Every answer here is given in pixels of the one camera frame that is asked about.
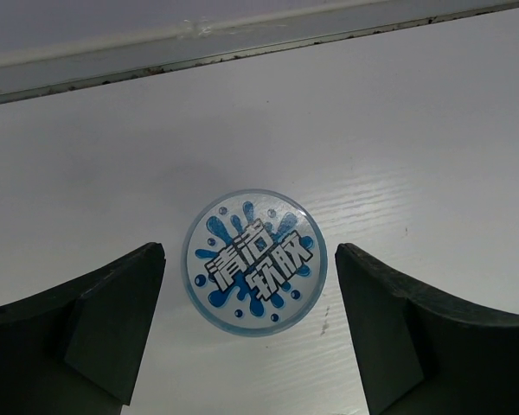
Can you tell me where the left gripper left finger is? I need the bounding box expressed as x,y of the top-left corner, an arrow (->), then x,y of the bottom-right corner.
0,243 -> 165,414

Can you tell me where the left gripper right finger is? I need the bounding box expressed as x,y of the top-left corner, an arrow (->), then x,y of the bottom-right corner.
335,243 -> 519,414

